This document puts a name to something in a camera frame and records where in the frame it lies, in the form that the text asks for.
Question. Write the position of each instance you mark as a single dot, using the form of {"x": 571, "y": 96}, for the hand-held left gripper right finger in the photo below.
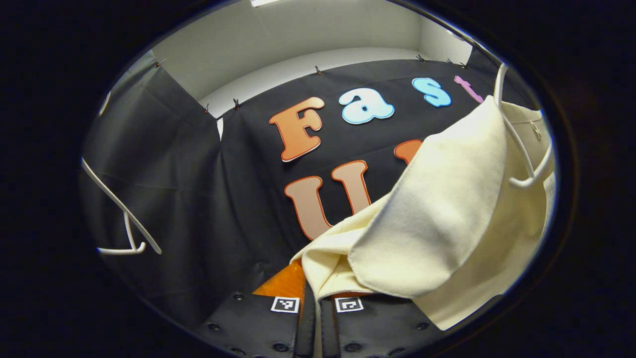
{"x": 377, "y": 325}

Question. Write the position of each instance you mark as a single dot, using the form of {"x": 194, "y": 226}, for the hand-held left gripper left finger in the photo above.
{"x": 258, "y": 323}

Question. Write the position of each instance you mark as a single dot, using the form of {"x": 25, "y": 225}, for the cream jacket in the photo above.
{"x": 447, "y": 214}

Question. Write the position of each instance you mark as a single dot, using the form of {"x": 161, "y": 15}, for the white plastic clothes hanger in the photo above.
{"x": 521, "y": 183}
{"x": 121, "y": 205}

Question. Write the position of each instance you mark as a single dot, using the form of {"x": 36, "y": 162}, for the ceiling light panel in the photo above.
{"x": 266, "y": 2}

